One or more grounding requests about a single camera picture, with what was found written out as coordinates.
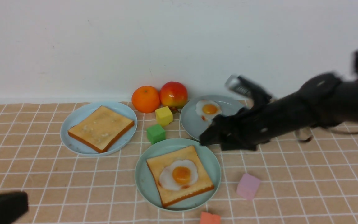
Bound pink foam cube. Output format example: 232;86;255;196
236;173;260;200

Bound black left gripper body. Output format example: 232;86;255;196
0;191;29;224

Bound green foam cube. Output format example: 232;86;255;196
146;124;166;145

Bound yellow foam cube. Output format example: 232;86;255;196
155;106;173;127

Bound teal green plate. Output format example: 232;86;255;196
135;138;222;212

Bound orange foam cube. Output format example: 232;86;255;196
199;212;221;224

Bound grey blue plate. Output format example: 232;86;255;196
180;95;244;141

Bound orange fruit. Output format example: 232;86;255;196
131;86;161;114

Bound red yellow apple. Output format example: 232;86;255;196
159;82;188;113

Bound light blue plate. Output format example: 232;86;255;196
60;101;138;156

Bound fried egg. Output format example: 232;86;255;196
158;159;199;191
195;100;222;122

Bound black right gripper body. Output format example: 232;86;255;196
199;75;274;151

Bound toast slice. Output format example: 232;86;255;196
146;146;215;208
67;106;135;153

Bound checkered tan tablecloth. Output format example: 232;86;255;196
0;103;358;224

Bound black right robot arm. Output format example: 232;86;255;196
199;49;358;151

